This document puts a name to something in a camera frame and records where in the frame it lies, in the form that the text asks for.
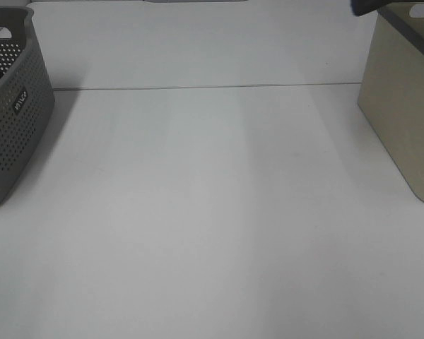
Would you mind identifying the beige plastic bin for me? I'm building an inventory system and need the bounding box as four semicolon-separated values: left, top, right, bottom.
358;1;424;202

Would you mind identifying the grey perforated plastic basket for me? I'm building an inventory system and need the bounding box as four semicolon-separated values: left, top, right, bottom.
0;6;55;205

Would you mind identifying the folded dark grey towel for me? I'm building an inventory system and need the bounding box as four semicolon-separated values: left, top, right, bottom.
350;0;393;17

